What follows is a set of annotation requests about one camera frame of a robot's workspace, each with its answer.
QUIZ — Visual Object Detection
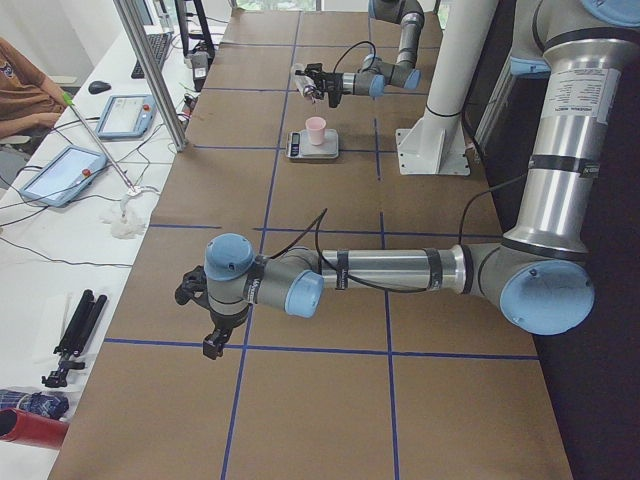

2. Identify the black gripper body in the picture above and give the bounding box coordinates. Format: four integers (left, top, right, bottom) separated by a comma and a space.
210, 300, 249, 331
319, 72, 344, 108

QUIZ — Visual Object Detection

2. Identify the clear glass sauce bottle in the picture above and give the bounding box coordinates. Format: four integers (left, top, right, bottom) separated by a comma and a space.
291, 63, 321, 102

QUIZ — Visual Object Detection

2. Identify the pink plastic cup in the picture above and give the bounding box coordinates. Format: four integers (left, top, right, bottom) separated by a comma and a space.
305, 116, 326, 146

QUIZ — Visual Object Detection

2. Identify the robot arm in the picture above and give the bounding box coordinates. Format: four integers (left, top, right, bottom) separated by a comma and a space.
291, 1, 425, 108
194, 1, 639, 359

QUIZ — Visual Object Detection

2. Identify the white digital kitchen scale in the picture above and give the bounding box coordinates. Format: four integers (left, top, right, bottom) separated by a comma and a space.
286, 129, 339, 161

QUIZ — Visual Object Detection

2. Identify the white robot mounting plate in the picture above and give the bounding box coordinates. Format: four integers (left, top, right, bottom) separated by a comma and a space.
395, 107, 471, 176

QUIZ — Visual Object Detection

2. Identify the black folded tripod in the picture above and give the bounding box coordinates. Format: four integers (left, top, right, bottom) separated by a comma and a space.
41, 289, 108, 388

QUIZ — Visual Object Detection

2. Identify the black keyboard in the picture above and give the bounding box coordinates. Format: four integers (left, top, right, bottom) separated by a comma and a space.
130, 33, 172, 79

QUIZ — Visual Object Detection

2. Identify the far blue teach pendant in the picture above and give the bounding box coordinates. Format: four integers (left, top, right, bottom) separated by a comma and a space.
96, 94, 156, 141

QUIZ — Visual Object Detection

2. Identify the blue teach pendant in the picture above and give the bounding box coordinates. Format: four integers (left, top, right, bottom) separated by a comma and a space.
96, 94, 156, 141
19, 145, 107, 207

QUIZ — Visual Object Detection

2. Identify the red cylinder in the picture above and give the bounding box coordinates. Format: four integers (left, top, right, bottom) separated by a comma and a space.
1, 408, 68, 450

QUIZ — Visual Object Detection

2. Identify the near blue teach pendant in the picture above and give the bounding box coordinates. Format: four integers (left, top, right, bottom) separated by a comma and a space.
19, 145, 107, 207

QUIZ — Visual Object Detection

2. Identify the black computer mouse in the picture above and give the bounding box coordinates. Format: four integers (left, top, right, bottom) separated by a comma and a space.
88, 80, 111, 95

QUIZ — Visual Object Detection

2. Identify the metal grabber rod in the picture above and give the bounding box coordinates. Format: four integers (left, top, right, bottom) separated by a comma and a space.
62, 91, 139, 197

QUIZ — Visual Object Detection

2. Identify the person in brown shirt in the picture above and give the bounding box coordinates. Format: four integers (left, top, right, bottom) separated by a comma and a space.
1, 38, 66, 139

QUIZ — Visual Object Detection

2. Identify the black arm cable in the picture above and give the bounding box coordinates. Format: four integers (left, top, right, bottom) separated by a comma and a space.
332, 40, 379, 76
267, 172, 531, 294

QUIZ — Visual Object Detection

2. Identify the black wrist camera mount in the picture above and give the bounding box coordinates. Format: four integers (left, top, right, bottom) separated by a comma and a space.
174, 265, 210, 309

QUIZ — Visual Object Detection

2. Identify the aluminium frame post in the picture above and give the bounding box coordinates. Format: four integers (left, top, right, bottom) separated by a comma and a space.
114, 0, 188, 152

